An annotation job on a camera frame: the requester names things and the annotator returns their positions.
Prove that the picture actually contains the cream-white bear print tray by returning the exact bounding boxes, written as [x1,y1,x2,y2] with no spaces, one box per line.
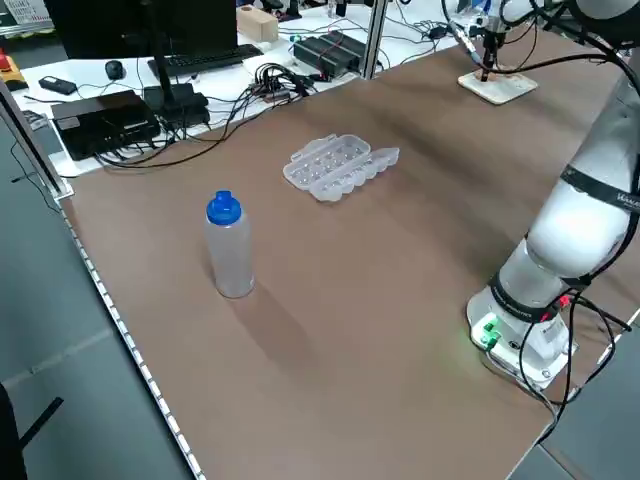
[458,69,540,106]

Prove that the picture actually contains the black ribbed power supply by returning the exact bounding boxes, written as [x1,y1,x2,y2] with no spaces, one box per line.
[293,30,369,80]

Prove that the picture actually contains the clear plastic egg carton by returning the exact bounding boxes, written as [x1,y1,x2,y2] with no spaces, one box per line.
[282,133,401,204]

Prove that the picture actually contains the light wooden block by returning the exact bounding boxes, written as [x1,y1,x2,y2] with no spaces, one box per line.
[235,5,280,44]

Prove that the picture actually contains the black keyboard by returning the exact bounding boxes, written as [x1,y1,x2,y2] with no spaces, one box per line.
[148,43,265,77]

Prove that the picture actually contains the black monitor stand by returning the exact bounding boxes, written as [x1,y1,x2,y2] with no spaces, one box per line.
[143,49,211,129]

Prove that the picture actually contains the blue round object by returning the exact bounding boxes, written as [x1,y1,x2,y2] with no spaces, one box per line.
[204,189,256,300]

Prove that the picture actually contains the black computer monitor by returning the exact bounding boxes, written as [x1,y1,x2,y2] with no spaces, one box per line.
[43,0,239,61]

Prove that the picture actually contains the black electronics box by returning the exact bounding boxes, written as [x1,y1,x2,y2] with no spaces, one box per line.
[51,89,162,161]

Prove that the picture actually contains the small black flat device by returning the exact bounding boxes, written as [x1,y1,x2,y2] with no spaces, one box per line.
[38,75,77,95]

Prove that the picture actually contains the red emergency stop button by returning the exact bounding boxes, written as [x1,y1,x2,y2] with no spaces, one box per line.
[0,49,25,82]

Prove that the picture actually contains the black chair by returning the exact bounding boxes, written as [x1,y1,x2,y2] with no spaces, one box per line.
[0,383,65,480]

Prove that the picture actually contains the aluminium camera pole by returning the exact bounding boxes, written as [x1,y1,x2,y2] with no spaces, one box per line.
[363,0,390,81]

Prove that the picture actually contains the red and black wire bundle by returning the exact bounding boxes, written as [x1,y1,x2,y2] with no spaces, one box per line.
[249,62,321,101]

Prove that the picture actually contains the aluminium frame post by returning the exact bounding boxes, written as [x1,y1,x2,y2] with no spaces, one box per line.
[0,79,75,201]

